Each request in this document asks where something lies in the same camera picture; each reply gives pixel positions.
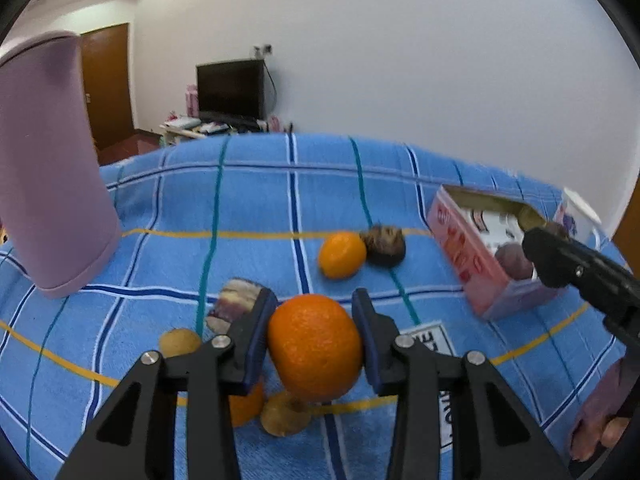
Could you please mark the brown water chestnut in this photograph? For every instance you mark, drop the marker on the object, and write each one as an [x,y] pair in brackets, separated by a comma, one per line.
[385,246]

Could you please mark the pink gift bag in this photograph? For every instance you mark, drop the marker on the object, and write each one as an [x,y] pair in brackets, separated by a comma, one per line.
[191,100]

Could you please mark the large orange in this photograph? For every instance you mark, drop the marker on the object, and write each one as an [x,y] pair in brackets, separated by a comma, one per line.
[315,347]

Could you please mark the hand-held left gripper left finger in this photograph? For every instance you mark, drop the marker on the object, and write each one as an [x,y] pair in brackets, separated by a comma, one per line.
[257,342]

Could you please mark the white television stand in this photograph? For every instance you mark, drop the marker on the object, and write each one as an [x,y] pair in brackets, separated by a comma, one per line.
[200,127]

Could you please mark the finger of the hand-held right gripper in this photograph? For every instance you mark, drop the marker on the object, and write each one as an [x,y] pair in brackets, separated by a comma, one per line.
[575,270]

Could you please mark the pink cardboard box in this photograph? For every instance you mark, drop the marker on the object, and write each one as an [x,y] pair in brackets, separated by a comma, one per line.
[475,260]

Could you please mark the wall power outlet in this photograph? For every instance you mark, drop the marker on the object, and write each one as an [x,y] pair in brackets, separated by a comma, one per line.
[263,50]

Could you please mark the small orange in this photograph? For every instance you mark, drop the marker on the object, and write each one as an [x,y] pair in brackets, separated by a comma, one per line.
[342,255]

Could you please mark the person's right hand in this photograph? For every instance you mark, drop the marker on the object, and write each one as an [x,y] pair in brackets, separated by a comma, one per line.
[600,425]

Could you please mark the tan longan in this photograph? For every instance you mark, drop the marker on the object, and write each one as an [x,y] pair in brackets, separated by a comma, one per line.
[179,342]
[285,416]

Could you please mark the brown wooden door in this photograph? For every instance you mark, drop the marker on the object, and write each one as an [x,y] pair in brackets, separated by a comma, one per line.
[107,85]

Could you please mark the black television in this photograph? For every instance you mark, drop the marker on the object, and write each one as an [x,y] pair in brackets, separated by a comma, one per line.
[230,89]

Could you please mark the blue plaid blanket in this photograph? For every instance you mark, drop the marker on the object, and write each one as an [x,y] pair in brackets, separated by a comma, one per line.
[150,235]

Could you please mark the white plastic bag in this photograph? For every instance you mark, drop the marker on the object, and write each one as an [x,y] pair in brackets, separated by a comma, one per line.
[580,210]

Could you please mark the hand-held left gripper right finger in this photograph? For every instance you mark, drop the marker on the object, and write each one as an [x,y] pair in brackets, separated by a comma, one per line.
[366,347]

